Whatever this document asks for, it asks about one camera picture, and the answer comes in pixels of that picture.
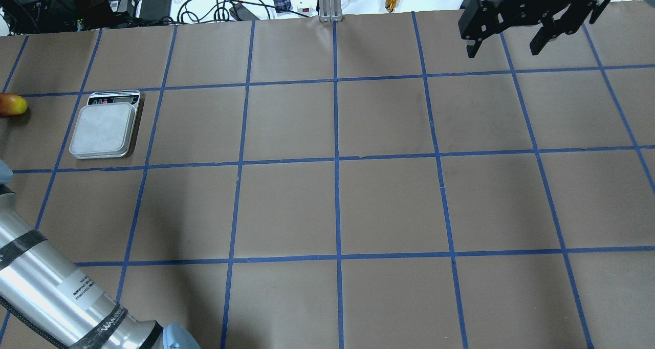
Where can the aluminium frame post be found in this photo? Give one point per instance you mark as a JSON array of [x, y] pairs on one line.
[[329, 10]]

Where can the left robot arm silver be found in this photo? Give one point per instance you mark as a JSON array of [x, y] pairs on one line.
[[59, 301]]

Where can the white red switch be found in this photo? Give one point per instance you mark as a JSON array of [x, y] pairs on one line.
[[305, 9]]

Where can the small blue black box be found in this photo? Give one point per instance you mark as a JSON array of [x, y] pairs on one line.
[[282, 6]]

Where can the black electronics pile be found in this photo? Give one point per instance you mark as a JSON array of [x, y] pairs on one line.
[[54, 16]]

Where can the red yellow mango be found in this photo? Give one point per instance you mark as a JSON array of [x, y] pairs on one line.
[[12, 105]]

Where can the digital kitchen scale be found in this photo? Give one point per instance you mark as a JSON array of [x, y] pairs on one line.
[[105, 125]]

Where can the black power adapter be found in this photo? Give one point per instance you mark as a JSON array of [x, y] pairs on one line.
[[154, 10]]

